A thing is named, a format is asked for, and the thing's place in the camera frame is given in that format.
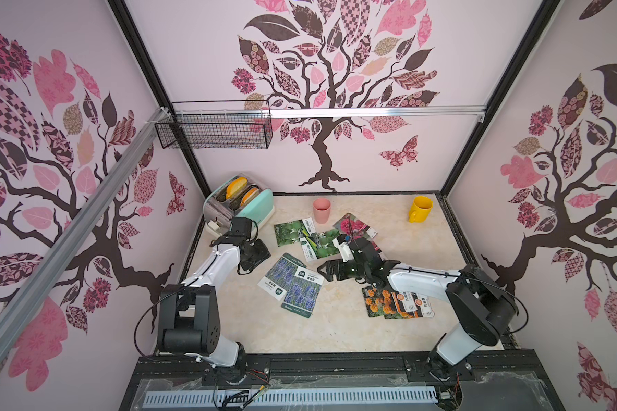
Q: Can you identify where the marigold seed packet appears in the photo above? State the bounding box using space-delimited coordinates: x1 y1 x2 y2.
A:
362 286 396 319
382 290 435 320

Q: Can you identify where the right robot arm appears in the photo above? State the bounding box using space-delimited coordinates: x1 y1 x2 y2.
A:
317 235 524 380

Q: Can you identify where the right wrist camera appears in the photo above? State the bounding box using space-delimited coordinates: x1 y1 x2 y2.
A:
332 234 354 262

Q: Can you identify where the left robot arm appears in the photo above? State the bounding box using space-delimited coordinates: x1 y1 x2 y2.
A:
133 217 270 385

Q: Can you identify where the green gourd packet rear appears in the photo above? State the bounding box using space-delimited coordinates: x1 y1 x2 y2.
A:
274 217 316 247

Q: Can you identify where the aluminium rail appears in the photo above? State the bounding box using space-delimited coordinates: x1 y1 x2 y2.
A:
174 105 486 119
0 107 170 363

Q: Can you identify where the hollyhock seed packet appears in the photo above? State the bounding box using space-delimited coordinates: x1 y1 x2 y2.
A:
360 235 382 253
332 212 378 241

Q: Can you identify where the hollyhock seed packet front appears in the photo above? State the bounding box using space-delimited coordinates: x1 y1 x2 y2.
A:
360 235 382 253

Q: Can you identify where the aluminium rail left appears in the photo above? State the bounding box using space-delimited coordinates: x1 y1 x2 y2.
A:
0 107 170 363

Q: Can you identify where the green gourd packet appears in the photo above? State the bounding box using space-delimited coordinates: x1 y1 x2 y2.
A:
299 229 341 262
274 217 316 247

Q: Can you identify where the marigold seed packet left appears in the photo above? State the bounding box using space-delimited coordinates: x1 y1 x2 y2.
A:
362 286 396 319

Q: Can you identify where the yellow mug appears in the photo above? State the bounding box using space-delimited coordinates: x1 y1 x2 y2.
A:
408 196 434 224

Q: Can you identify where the hollyhock seed packet rear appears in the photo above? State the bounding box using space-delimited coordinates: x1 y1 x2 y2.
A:
332 212 378 241

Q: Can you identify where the mint green toaster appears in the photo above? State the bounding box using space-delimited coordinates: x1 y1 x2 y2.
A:
203 173 276 237

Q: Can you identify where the aluminium rail rear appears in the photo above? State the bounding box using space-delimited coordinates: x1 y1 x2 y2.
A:
174 105 486 119

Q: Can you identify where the pink cup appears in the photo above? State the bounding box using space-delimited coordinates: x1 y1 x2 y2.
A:
313 198 332 224

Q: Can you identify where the lavender seed packet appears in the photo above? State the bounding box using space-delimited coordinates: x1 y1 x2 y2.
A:
281 267 324 319
257 253 307 301

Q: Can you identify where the white slotted cable duct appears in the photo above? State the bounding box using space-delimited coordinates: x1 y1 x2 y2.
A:
142 386 438 410

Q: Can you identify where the black wire basket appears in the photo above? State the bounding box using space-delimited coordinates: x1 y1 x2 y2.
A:
155 97 273 150

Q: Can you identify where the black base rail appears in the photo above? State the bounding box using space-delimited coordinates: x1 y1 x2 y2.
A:
128 349 549 389

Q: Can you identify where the green gourd packet front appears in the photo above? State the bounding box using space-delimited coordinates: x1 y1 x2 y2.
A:
299 229 341 262

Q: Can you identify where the marigold seed packet right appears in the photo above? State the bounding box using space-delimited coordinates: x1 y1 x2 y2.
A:
382 290 435 320

